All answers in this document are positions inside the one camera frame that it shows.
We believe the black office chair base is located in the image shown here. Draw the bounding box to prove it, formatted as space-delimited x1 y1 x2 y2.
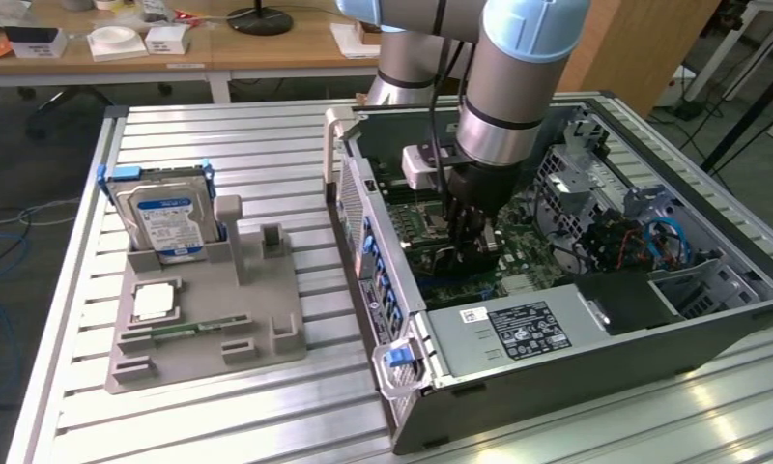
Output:
23 85 115 141

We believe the black internal wire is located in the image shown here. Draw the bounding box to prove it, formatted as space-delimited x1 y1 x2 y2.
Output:
550 230 596 273

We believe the gray power supply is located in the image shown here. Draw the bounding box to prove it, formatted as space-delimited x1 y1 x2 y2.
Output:
424 282 618 386

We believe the green RAM stick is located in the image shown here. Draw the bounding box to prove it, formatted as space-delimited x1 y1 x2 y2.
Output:
147 321 227 340

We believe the green motherboard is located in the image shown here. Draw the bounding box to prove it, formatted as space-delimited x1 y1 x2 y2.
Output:
372 166 586 310

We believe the gray parts rack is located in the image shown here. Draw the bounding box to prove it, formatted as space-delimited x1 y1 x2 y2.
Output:
104 194 308 395

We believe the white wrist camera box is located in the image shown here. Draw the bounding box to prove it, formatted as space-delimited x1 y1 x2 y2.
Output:
402 143 456 190

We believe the blue wire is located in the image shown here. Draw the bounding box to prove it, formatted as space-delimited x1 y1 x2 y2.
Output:
643 216 696 272

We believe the wooden desk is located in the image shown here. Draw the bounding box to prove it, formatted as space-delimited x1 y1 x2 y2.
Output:
0 0 563 105

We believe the white paper stack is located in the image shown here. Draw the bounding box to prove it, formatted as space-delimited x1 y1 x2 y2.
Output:
330 21 383 60

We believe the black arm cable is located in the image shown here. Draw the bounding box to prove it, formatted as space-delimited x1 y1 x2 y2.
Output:
424 38 478 204

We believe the white box black lid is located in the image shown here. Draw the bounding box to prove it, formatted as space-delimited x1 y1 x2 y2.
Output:
4 26 71 60

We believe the white floor cable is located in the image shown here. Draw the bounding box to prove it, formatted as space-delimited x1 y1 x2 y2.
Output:
0 196 83 228

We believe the silver chipset heatsink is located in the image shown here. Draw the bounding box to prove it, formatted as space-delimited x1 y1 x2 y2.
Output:
496 275 538 295

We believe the silver CPU chip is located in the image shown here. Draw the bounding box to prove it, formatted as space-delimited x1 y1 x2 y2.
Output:
132 284 176 320

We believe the black open PC case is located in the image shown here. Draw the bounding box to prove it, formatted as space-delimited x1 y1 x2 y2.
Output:
322 89 773 458

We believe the red wire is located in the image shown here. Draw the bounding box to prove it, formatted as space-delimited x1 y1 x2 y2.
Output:
620 227 640 270

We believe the white floor unit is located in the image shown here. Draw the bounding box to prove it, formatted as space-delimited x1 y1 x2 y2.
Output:
656 65 698 110

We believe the metal disk bay cage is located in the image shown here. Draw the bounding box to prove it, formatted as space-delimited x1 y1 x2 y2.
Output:
532 115 631 243

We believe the small white box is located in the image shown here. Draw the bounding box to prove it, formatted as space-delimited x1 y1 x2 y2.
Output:
144 24 192 55

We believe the hard disk in blue caddy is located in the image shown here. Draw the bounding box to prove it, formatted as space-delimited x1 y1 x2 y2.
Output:
95 161 224 266

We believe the wooden cabinet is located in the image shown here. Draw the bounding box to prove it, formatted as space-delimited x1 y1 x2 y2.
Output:
554 0 727 119

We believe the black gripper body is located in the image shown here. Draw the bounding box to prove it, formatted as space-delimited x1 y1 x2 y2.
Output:
444 161 523 218

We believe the black lamp base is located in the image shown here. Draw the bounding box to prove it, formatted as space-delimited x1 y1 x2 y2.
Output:
226 0 295 36

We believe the blue case latch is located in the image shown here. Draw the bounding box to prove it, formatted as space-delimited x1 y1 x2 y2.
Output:
384 346 415 372

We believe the white round holder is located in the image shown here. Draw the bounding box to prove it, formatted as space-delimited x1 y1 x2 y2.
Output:
87 26 151 63

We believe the blue floor cable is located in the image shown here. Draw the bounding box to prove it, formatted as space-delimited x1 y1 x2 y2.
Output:
0 212 31 412

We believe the black tripod leg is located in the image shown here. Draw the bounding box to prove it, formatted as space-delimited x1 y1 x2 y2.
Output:
700 18 773 174

